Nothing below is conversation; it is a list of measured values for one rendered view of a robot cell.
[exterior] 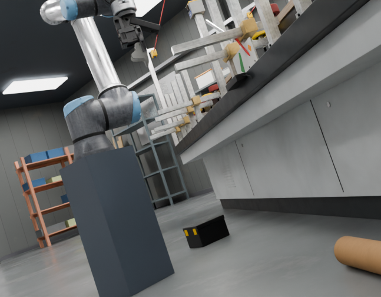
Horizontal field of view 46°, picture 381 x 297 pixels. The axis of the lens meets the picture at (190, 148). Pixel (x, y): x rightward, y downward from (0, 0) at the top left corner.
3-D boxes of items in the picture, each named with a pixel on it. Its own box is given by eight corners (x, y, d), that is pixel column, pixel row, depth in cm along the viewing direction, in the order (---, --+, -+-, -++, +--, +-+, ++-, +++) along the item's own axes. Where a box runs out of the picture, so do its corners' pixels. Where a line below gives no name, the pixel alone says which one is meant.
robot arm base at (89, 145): (88, 156, 188) (80, 134, 189) (67, 167, 202) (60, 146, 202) (123, 148, 201) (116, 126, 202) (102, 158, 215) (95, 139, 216)
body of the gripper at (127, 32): (122, 51, 168) (112, 22, 169) (144, 45, 170) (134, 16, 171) (123, 44, 161) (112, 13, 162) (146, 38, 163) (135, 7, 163)
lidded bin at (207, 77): (227, 79, 764) (222, 67, 765) (214, 81, 741) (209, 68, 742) (211, 88, 792) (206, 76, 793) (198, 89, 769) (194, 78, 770)
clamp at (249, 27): (246, 33, 167) (241, 20, 167) (237, 45, 180) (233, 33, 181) (259, 29, 168) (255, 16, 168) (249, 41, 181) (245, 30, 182)
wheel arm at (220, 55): (177, 72, 191) (174, 62, 191) (176, 74, 194) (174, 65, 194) (269, 45, 198) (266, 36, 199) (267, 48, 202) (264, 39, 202)
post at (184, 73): (202, 132, 296) (179, 64, 299) (201, 132, 299) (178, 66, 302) (207, 130, 297) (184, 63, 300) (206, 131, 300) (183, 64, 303)
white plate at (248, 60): (257, 62, 165) (248, 37, 166) (239, 81, 191) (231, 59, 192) (258, 61, 165) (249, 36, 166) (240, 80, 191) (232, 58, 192)
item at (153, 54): (176, 146, 422) (143, 48, 429) (175, 147, 431) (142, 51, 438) (188, 142, 424) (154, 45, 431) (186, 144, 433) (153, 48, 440)
